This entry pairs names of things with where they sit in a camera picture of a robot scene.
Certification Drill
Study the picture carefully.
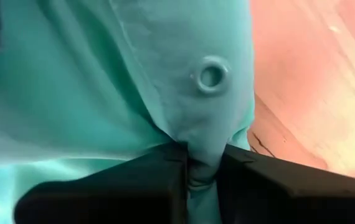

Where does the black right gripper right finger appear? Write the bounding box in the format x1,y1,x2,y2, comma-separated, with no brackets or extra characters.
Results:
216,143,355,224

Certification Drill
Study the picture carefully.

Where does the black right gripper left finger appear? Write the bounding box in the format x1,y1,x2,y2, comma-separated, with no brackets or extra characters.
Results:
13,141,188,224

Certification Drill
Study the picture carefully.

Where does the teal cloth with eyelet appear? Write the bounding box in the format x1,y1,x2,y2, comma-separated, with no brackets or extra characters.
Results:
0,0,256,224

